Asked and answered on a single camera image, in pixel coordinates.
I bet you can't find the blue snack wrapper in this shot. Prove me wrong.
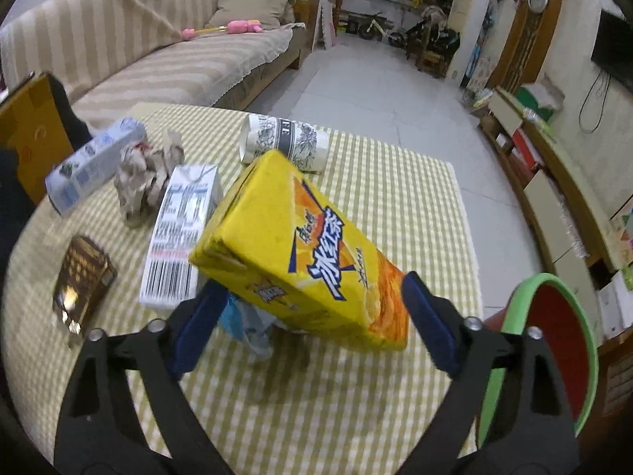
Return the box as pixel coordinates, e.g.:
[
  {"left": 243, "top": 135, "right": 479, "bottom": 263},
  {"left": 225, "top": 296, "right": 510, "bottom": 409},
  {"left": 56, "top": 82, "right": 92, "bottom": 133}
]
[{"left": 218, "top": 293, "right": 275, "bottom": 357}]

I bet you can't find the yellow checkered tablecloth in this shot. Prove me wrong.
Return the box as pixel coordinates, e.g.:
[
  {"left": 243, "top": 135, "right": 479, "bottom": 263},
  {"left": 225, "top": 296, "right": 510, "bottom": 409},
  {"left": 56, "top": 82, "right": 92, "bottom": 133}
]
[{"left": 5, "top": 103, "right": 483, "bottom": 475}]

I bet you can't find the black wall television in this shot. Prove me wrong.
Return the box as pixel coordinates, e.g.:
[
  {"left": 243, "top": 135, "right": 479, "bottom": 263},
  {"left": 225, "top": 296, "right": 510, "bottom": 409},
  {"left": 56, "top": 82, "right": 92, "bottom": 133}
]
[{"left": 591, "top": 10, "right": 633, "bottom": 90}]

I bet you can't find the blue white carton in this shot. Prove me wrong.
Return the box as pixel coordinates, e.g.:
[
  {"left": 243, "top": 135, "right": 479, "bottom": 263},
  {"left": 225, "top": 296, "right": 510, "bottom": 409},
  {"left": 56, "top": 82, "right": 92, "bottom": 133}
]
[{"left": 45, "top": 117, "right": 148, "bottom": 217}]

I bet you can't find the white balance bicycle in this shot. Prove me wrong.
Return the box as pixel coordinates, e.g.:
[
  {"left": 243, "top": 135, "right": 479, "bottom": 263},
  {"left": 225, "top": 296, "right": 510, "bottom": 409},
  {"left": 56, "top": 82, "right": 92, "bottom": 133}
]
[{"left": 346, "top": 12, "right": 404, "bottom": 43}]

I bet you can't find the television cable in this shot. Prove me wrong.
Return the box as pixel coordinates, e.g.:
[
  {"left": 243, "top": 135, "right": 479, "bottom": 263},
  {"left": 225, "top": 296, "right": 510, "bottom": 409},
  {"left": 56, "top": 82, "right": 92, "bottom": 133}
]
[{"left": 578, "top": 72, "right": 611, "bottom": 134}]

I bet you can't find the wooden side table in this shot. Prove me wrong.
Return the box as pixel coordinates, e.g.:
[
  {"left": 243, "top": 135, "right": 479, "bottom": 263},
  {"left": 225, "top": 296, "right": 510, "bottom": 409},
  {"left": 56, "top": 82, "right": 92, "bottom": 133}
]
[{"left": 0, "top": 72, "right": 75, "bottom": 203}]

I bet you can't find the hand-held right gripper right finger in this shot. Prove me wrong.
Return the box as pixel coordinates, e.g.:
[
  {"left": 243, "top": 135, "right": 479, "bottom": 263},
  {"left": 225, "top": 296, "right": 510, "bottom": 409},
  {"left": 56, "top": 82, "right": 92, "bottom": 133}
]
[{"left": 396, "top": 271, "right": 582, "bottom": 475}]

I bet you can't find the green cardboard box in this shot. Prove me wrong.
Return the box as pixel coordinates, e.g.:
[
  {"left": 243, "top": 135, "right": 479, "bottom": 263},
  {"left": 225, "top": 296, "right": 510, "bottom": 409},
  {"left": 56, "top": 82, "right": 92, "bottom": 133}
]
[{"left": 514, "top": 76, "right": 565, "bottom": 122}]

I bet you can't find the red bin with green rim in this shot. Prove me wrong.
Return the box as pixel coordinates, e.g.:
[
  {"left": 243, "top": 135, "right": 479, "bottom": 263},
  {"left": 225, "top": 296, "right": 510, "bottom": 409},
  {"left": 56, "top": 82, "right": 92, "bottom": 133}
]
[{"left": 477, "top": 273, "right": 600, "bottom": 451}]

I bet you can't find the standing air conditioner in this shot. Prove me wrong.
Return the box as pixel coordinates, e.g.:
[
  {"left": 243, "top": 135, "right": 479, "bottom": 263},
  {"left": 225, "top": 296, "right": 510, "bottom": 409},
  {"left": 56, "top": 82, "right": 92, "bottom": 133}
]
[{"left": 447, "top": 0, "right": 498, "bottom": 80}]

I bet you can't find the yellow drink carton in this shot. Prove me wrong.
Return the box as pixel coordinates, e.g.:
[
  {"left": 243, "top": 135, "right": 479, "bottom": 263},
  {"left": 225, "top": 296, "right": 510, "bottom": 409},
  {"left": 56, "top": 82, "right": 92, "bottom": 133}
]
[{"left": 189, "top": 149, "right": 410, "bottom": 352}]

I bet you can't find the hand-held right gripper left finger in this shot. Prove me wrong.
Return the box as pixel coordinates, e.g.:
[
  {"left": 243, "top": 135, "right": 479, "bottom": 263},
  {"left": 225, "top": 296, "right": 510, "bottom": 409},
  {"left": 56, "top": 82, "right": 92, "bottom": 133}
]
[{"left": 53, "top": 281, "right": 233, "bottom": 475}]

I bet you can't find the framed board game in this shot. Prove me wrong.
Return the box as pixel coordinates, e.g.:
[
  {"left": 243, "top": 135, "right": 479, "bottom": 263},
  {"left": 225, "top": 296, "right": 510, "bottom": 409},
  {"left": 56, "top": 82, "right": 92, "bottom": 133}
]
[{"left": 610, "top": 193, "right": 633, "bottom": 258}]

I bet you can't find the wooden lattice screen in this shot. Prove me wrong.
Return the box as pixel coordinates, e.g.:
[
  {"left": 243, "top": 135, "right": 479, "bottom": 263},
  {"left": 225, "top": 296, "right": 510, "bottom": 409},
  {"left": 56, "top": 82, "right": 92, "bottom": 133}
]
[{"left": 593, "top": 336, "right": 633, "bottom": 421}]

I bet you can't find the patterned paper cup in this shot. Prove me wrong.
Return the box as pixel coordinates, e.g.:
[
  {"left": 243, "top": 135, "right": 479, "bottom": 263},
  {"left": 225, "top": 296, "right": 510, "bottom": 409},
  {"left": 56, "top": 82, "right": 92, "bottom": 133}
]
[{"left": 239, "top": 114, "right": 330, "bottom": 175}]

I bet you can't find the beige striped sofa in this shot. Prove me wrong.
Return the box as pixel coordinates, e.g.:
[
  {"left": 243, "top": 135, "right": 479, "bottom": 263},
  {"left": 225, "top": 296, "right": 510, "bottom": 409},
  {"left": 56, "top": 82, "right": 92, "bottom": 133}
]
[{"left": 0, "top": 0, "right": 307, "bottom": 129}]

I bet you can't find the white box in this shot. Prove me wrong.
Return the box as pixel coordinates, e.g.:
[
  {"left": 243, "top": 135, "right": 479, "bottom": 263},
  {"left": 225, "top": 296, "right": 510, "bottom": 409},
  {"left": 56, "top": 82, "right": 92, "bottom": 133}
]
[{"left": 596, "top": 272, "right": 633, "bottom": 340}]

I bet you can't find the white milk carton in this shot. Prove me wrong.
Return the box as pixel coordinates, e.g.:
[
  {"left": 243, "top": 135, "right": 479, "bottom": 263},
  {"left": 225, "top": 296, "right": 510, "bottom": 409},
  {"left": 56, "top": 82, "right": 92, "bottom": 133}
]
[{"left": 138, "top": 162, "right": 223, "bottom": 310}]

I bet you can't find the beige pillow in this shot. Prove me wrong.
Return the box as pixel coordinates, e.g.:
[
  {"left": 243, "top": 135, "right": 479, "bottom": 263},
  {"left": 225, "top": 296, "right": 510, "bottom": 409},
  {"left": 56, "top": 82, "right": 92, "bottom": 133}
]
[{"left": 205, "top": 0, "right": 301, "bottom": 30}]

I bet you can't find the brown snack box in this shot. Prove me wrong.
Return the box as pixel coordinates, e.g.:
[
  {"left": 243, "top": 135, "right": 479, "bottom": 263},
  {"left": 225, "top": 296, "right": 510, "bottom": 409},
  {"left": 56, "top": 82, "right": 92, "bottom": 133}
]
[{"left": 52, "top": 236, "right": 118, "bottom": 334}]

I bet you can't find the crumpled brown paper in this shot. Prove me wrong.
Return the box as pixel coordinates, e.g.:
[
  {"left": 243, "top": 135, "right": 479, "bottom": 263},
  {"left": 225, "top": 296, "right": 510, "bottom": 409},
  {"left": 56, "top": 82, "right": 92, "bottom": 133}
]
[{"left": 114, "top": 131, "right": 185, "bottom": 228}]

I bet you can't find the low television cabinet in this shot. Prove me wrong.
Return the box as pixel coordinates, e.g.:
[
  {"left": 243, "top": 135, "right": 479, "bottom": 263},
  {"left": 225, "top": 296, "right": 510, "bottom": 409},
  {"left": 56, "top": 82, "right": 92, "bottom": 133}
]
[{"left": 477, "top": 86, "right": 633, "bottom": 308}]

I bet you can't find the pink toy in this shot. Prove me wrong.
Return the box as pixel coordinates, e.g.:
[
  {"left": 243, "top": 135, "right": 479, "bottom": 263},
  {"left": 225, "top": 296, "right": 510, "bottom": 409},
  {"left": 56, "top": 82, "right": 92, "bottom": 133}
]
[{"left": 181, "top": 20, "right": 265, "bottom": 41}]

